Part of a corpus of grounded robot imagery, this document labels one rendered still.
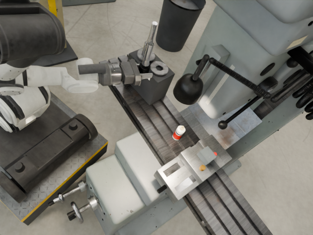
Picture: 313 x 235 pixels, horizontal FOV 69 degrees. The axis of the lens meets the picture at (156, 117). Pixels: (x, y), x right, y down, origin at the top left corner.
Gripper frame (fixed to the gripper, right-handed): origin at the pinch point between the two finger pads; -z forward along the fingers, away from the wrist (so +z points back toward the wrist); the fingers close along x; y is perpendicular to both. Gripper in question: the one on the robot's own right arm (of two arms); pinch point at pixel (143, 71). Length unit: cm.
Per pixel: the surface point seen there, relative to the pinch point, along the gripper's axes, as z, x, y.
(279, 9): 2, -39, -54
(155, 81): -8.3, 1.0, 9.2
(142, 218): -5, -45, 100
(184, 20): -105, 131, 71
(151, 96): -8.5, 0.8, 20.0
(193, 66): -6.1, -19.6, -21.9
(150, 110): -8.7, -2.8, 27.4
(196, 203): -13, -53, 28
